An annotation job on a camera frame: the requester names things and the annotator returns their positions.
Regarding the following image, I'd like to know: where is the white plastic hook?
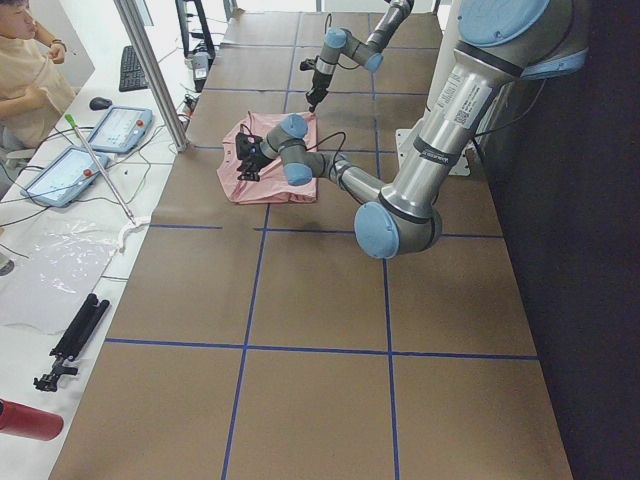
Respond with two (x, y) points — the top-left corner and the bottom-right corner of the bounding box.
(117, 216), (151, 253)

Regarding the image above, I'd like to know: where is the aluminium frame post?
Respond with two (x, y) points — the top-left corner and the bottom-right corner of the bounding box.
(114, 0), (189, 152)

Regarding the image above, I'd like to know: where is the black folded tripod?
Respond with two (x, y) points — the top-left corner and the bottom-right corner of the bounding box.
(33, 293), (110, 392)

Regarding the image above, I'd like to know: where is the black computer mouse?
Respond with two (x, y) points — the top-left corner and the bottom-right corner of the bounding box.
(89, 97), (113, 111)

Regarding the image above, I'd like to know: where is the metal stick with green tip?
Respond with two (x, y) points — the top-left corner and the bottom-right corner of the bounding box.
(64, 113), (136, 226)

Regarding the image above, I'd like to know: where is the blue teach pendant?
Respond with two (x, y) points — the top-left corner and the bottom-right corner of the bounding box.
(20, 146), (100, 207)
(87, 106), (153, 154)

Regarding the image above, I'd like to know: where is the seated person beige shirt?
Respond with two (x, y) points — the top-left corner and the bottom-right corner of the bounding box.
(1, 1), (76, 148)

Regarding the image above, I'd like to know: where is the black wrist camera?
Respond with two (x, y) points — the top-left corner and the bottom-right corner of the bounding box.
(235, 132), (262, 161)
(299, 57), (317, 71)

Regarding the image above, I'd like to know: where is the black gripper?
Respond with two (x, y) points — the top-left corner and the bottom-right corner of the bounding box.
(237, 147), (267, 181)
(305, 71), (333, 111)

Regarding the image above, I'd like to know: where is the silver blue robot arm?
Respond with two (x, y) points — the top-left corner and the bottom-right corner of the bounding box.
(236, 1), (591, 259)
(300, 0), (414, 112)

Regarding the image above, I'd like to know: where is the black keyboard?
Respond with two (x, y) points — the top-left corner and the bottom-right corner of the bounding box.
(118, 45), (148, 92)

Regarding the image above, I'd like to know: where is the near blue teach pendant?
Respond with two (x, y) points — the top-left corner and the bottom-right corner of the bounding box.
(20, 146), (100, 207)

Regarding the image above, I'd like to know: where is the red water bottle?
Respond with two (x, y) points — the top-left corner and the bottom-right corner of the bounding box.
(1, 400), (64, 441)

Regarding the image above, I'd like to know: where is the pink printed t-shirt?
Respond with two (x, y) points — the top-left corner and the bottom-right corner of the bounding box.
(217, 112), (317, 204)

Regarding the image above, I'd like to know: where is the person left hand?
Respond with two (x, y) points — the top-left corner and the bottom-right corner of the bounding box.
(48, 39), (67, 64)

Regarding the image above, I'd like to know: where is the clear plastic bag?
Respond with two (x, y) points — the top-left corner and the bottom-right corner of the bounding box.
(1, 217), (118, 334)

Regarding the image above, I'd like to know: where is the far blue teach pendant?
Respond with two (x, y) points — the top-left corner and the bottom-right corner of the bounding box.
(87, 106), (153, 154)

